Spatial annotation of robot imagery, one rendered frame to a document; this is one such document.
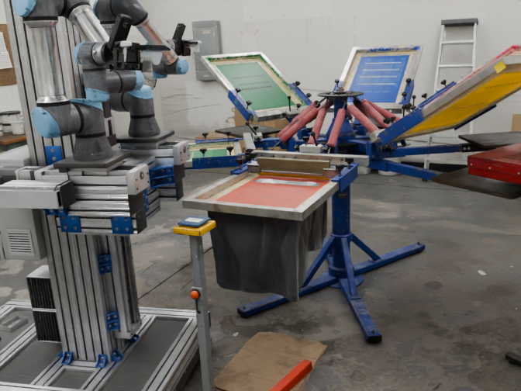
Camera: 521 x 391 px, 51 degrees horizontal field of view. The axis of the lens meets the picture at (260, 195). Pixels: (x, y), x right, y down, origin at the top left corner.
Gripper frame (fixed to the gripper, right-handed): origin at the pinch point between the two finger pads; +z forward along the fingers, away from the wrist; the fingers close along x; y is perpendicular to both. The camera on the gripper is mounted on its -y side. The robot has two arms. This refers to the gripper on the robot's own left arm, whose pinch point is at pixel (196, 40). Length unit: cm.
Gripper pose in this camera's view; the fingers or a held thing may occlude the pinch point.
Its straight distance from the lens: 313.6
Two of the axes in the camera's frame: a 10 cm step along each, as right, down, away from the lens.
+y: -0.6, 9.3, 3.6
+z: 5.9, -2.5, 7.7
